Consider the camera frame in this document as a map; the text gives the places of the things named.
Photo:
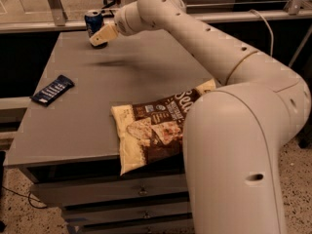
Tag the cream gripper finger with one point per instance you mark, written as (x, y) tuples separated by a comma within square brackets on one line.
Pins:
[(107, 33)]

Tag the bottom grey drawer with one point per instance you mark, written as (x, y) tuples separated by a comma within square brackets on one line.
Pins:
[(169, 225)]

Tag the metal railing frame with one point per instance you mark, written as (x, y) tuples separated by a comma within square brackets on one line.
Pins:
[(18, 16)]

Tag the middle grey drawer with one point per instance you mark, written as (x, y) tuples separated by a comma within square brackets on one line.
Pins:
[(86, 217)]

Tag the blue pepsi can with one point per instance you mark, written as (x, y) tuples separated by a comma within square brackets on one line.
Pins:
[(93, 21)]

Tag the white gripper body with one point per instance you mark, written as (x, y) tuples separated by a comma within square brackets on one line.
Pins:
[(122, 23)]

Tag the dark blue snack bar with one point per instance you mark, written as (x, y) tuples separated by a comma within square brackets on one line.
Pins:
[(54, 90)]

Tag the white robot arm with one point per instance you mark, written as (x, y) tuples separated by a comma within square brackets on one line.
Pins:
[(233, 134)]

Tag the grey drawer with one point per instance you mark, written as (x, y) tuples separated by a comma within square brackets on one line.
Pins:
[(86, 217), (169, 225), (80, 192)]

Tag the top grey drawer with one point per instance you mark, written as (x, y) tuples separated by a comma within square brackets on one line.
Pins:
[(80, 192)]

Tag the sea salt chips bag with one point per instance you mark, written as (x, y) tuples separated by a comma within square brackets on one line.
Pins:
[(153, 131)]

